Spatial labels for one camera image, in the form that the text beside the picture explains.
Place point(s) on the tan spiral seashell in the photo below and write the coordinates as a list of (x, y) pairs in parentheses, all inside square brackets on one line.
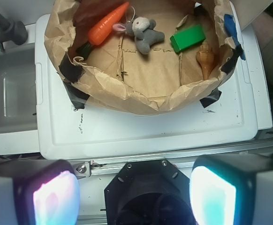
[(206, 58)]

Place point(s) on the grey plush bunny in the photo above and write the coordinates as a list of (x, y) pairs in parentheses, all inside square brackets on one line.
[(142, 29)]

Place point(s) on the crumpled brown paper bag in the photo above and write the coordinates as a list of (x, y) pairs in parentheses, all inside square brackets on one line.
[(117, 76)]

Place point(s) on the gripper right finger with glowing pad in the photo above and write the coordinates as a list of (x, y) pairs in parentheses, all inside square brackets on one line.
[(232, 189)]

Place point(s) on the orange plastic toy carrot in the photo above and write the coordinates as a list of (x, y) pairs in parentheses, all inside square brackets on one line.
[(101, 30)]

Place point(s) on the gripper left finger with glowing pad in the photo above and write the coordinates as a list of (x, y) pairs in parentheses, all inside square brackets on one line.
[(38, 192)]

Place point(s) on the black tape piece left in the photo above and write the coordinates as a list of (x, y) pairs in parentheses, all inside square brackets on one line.
[(77, 97)]

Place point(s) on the black tape piece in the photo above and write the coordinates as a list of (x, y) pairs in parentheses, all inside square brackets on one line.
[(213, 97), (77, 97)]

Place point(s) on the green rectangular block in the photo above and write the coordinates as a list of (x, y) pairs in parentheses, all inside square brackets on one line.
[(187, 38)]

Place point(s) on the black tape on bag rim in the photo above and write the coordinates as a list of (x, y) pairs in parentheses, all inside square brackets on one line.
[(70, 71)]

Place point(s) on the grey toy faucet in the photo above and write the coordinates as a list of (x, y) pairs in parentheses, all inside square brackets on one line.
[(11, 30)]

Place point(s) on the black octagonal mount plate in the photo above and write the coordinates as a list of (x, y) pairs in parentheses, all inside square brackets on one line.
[(151, 192)]

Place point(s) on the silver corner bracket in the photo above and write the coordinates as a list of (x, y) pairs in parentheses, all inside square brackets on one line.
[(82, 169)]

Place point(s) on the white plastic bin lid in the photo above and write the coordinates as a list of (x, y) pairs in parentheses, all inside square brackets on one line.
[(95, 132)]

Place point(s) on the black tape piece right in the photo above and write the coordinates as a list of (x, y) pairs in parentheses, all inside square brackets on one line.
[(213, 97)]

